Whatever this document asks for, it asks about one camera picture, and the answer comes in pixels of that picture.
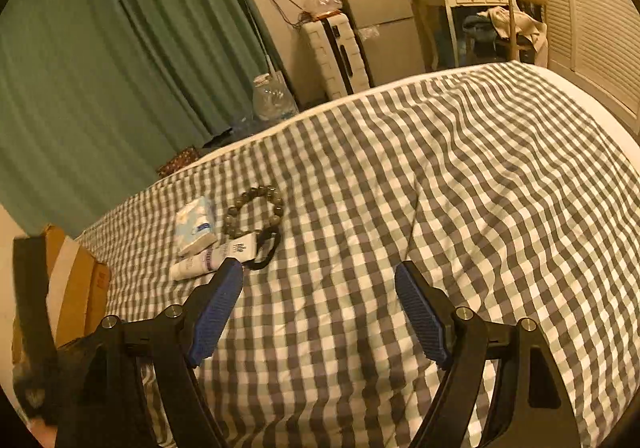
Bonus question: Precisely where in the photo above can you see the black hair tie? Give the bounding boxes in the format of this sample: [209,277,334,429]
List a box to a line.
[248,227,282,271]

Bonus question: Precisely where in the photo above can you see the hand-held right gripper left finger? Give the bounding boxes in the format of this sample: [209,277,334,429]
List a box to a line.
[55,255,245,448]

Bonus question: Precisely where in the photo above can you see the grey mini fridge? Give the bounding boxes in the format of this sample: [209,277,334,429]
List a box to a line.
[341,0,426,86]

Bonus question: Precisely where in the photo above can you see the grey checkered blanket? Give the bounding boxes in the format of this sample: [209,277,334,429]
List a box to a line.
[75,61,640,448]

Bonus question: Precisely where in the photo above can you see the tissue pack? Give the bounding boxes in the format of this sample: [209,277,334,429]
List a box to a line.
[175,195,218,257]

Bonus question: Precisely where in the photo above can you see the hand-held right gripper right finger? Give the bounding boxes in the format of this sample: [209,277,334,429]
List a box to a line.
[394,261,583,448]

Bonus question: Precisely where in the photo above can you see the white louvre wardrobe doors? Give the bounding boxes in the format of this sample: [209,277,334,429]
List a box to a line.
[500,0,640,119]

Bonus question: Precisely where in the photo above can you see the bead bracelet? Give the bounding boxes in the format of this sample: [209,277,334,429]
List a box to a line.
[221,184,284,239]

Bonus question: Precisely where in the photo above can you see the white tube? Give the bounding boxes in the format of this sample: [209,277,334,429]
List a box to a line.
[169,234,260,282]

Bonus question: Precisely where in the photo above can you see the blue clothing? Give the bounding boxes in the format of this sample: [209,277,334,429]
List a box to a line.
[462,16,496,45]

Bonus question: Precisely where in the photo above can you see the large clear water bottle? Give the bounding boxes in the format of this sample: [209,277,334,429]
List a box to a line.
[252,72,296,123]

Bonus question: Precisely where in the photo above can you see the beige clothing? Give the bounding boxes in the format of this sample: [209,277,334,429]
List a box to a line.
[477,6,548,52]

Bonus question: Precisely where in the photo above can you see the white suitcase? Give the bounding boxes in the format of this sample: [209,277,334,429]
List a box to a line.
[300,13,371,99]

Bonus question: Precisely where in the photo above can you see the cardboard box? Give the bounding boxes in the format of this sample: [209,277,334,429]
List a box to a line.
[12,224,111,364]

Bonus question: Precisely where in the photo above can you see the green curtain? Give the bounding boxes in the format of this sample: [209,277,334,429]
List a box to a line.
[0,0,288,229]

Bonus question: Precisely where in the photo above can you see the patterned bag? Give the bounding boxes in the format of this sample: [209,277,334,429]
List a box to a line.
[157,145,200,177]

